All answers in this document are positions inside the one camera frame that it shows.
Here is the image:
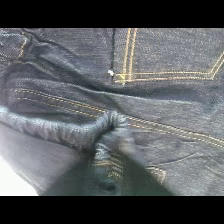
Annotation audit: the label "blue jeans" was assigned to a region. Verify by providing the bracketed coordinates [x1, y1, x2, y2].
[0, 27, 224, 197]

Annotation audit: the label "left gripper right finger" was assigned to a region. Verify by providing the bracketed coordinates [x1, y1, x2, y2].
[119, 133, 175, 197]

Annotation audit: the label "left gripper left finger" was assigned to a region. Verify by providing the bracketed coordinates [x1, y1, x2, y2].
[41, 143, 101, 197]

